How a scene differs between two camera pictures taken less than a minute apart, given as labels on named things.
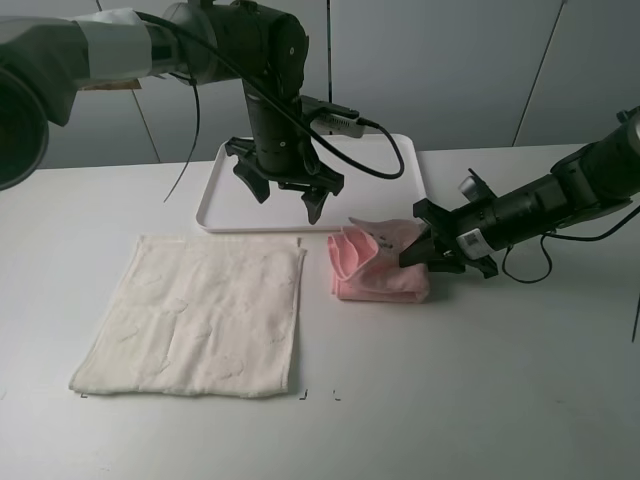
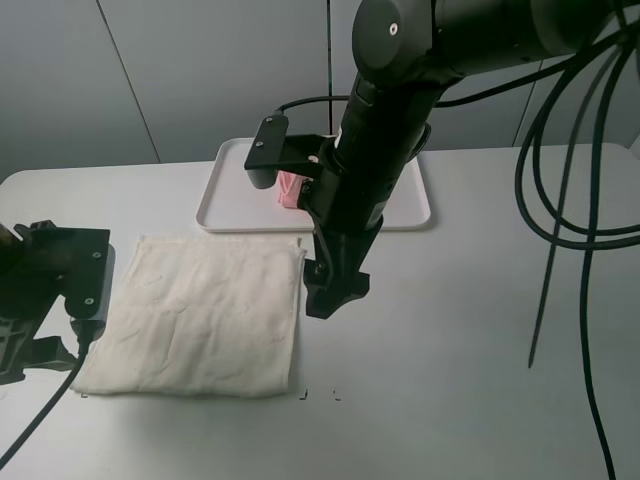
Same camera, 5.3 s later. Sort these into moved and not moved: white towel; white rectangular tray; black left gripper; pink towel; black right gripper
Moved: pink towel; black left gripper; black right gripper
Not moved: white towel; white rectangular tray
